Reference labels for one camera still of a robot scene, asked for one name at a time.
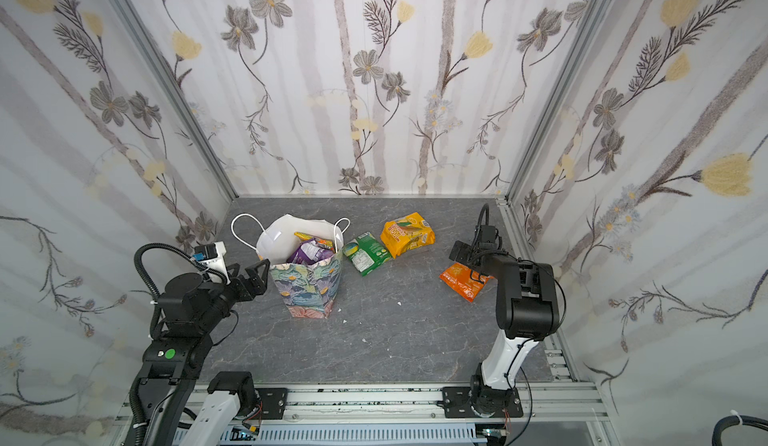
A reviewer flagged orange chips packet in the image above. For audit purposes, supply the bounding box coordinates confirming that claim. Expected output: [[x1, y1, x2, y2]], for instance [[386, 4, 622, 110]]
[[439, 263, 491, 303]]

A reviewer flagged floral white paper bag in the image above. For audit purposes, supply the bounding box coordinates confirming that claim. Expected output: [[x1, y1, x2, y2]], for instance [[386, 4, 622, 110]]
[[230, 213, 350, 319]]

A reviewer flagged purple snack packet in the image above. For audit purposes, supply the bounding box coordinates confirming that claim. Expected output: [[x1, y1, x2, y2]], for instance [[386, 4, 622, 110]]
[[286, 239, 335, 266]]

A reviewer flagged green snack packet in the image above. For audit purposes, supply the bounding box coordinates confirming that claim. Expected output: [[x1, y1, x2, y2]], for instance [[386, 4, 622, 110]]
[[342, 232, 392, 276]]

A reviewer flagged orange fruit snack packet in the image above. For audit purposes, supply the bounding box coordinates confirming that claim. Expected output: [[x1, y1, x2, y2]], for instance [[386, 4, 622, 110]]
[[294, 232, 336, 251]]

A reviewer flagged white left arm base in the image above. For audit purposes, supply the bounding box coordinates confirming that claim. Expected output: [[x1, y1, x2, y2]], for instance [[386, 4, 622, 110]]
[[180, 371, 261, 446]]

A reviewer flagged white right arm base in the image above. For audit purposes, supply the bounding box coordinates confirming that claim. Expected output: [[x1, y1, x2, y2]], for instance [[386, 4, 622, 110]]
[[470, 330, 540, 418]]

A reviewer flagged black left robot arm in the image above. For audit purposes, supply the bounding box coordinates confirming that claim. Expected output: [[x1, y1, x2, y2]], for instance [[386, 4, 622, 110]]
[[125, 243, 270, 445]]

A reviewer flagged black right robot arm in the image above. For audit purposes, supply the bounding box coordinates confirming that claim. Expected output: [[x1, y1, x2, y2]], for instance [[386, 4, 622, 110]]
[[449, 204, 561, 341]]

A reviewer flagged yellow candy bag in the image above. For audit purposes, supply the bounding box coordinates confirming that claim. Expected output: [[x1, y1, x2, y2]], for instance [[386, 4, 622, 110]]
[[380, 213, 436, 258]]

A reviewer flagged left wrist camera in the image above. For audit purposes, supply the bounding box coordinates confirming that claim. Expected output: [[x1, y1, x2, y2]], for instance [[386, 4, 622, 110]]
[[192, 241, 228, 278]]

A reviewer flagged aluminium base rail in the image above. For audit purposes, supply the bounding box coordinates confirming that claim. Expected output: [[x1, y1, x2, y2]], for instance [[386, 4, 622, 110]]
[[113, 382, 607, 446]]

